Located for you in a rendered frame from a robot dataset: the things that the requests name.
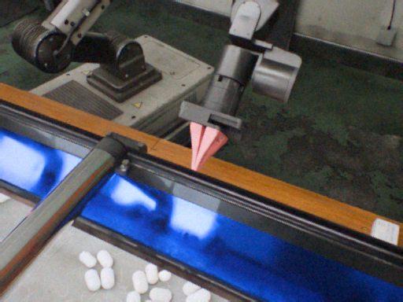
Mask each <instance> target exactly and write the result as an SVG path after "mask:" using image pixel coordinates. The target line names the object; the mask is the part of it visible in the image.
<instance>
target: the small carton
mask: <svg viewBox="0 0 403 302"><path fill-rule="evenodd" d="M399 228H400V227H399V226H398V225H396V224H393V223H389V222H387V221H385V220H381V219H378V218H377V219H376V221H375V222H374V224H373V226H372V237H375V238H379V239H381V240H383V241H388V242H389V243H391V244H394V245H397V237H398V233H399Z"/></svg>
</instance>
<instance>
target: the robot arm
mask: <svg viewBox="0 0 403 302"><path fill-rule="evenodd" d="M291 1H292V0H237V1H236V2H235V4H234V5H233V6H232V7H231V14H230V18H231V30H230V31H229V33H228V34H229V35H230V37H231V42H232V44H231V45H230V44H228V46H223V49H222V50H221V52H220V56H219V58H218V61H217V62H216V67H215V68H214V70H213V74H212V76H211V79H210V81H209V84H208V88H207V90H206V92H205V96H204V97H203V99H202V103H201V106H199V105H194V104H191V103H190V102H188V101H182V104H181V106H180V107H179V109H180V111H179V118H181V119H185V120H188V121H191V125H190V129H191V143H192V149H193V155H192V163H191V169H193V170H195V171H197V172H199V171H200V169H202V167H203V166H204V164H205V162H206V161H207V160H208V159H209V158H210V157H211V156H212V155H213V154H214V153H215V152H216V151H217V150H218V149H219V148H220V147H221V146H222V145H223V144H225V142H226V141H227V138H232V139H234V140H236V141H238V142H241V141H242V139H243V137H244V135H246V134H247V131H248V129H249V128H248V127H247V125H246V124H245V122H244V121H243V120H241V119H237V118H235V114H236V111H237V109H238V107H239V103H240V101H241V100H242V96H243V93H244V91H245V88H246V85H247V83H248V80H249V77H250V76H251V72H252V70H253V67H254V63H257V64H256V66H255V69H254V72H253V75H252V78H251V86H253V87H252V93H256V94H259V95H264V96H265V97H268V98H273V99H275V100H277V101H282V102H285V103H288V101H289V98H290V96H291V95H292V91H293V89H294V84H295V83H296V80H298V73H299V72H300V70H301V58H300V57H299V56H298V55H296V54H295V53H290V52H287V51H286V50H281V49H280V48H277V47H274V46H273V45H272V44H270V43H267V42H265V41H266V39H267V38H268V37H269V35H270V34H271V33H272V31H273V30H274V29H275V26H277V25H278V23H279V18H280V17H281V16H282V14H283V13H284V12H285V10H286V9H287V8H288V6H289V5H290V3H291Z"/></svg>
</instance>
